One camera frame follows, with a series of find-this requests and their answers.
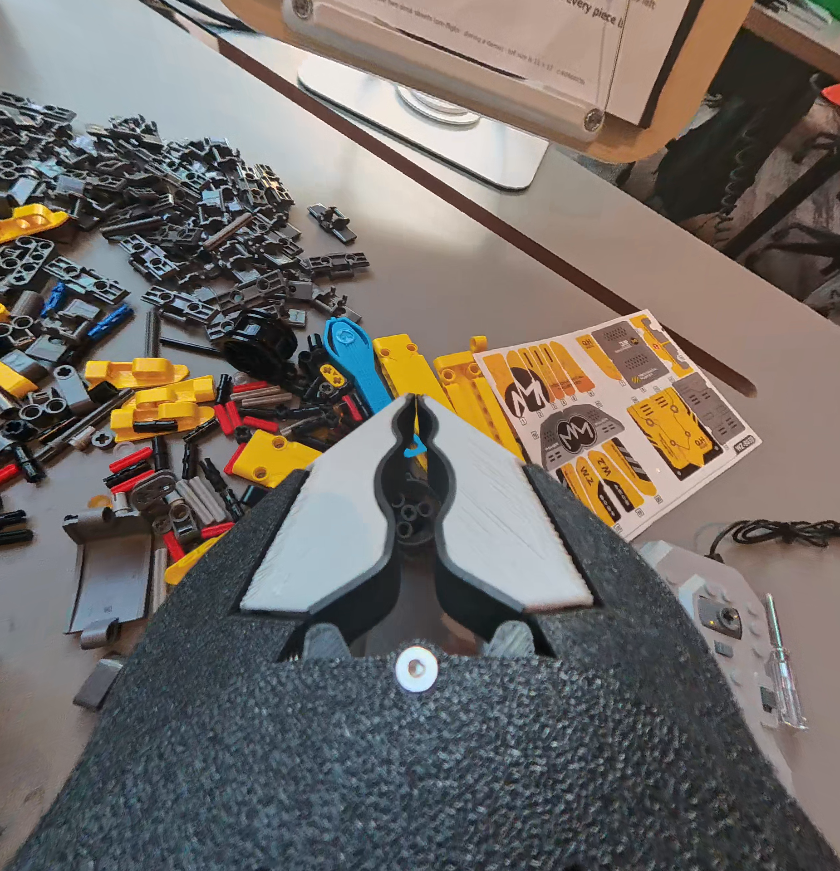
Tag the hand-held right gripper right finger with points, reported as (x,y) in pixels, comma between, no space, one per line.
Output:
(508,524)

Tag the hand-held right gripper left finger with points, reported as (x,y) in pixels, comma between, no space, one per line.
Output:
(324,531)

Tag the blue brick separator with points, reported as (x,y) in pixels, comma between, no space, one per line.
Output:
(355,371)

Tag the yellow curved brick piece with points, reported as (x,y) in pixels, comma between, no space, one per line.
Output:
(137,371)
(25,221)
(164,408)

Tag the grey desk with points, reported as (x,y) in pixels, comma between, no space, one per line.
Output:
(631,238)
(460,272)

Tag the background wooden desk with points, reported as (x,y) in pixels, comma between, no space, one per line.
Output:
(801,34)

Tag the yellow wide panel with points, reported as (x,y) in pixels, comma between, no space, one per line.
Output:
(277,459)

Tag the grey wheel hub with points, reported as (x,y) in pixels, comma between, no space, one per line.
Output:
(409,517)

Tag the yellow grey sticker sheet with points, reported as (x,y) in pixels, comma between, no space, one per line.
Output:
(597,408)

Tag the yellow long panel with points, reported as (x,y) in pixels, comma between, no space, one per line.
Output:
(403,367)

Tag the black wheel rim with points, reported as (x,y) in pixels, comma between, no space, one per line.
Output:
(260,347)

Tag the grey curved panel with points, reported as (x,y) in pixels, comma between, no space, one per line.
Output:
(110,578)

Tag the grey brick motor block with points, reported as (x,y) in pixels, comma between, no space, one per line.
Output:
(719,626)

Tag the small dark grey connector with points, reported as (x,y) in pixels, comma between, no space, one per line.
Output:
(96,684)

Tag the pile of loose brick pieces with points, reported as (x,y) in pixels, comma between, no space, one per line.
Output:
(188,197)

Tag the silver stand base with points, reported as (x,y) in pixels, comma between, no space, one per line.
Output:
(426,129)

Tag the wooden framed instruction board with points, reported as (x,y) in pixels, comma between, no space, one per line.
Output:
(529,54)

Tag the yellow large frame panel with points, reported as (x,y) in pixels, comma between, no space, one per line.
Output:
(474,388)

